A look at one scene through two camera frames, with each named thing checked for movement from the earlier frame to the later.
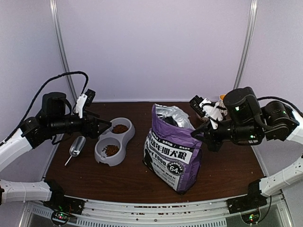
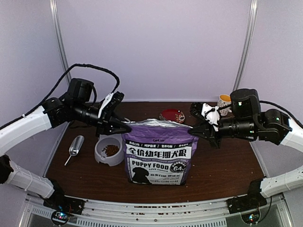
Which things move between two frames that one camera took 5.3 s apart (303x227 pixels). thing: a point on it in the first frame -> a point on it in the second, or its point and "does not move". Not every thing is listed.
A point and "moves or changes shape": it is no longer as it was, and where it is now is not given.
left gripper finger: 99,126 -> 117,128
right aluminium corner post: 248,45 does not move
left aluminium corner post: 53,5 does not move
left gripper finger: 91,113 -> 122,120
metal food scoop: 76,147 does not move
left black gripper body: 86,131 -> 102,124
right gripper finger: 200,129 does not move
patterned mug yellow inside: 221,104 does not move
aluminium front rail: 204,213 does not move
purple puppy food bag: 172,153 moves or changes shape
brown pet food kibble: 112,150 does not move
